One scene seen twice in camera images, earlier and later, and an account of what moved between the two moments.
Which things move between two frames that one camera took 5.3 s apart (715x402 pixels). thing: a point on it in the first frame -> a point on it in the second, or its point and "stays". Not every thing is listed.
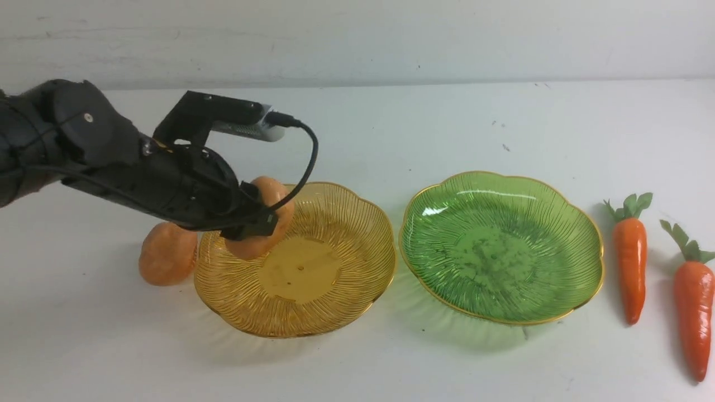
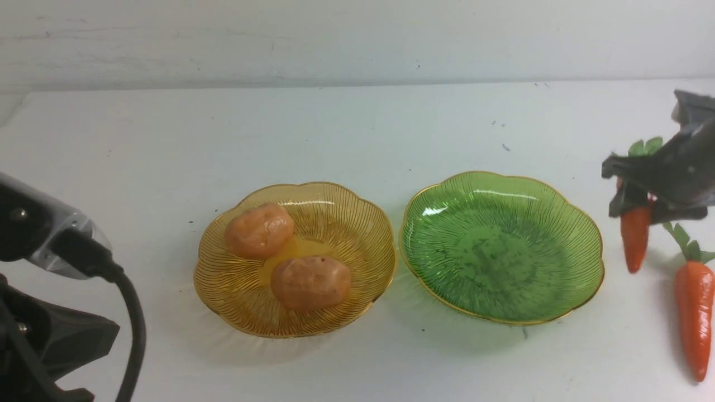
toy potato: x=167 y=254 -> x=258 y=231
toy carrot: x=630 y=244 -> x=635 y=224
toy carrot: x=694 y=283 stays
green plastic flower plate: x=503 y=247 stays
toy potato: x=270 y=191 -> x=310 y=282
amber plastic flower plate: x=337 y=261 stays
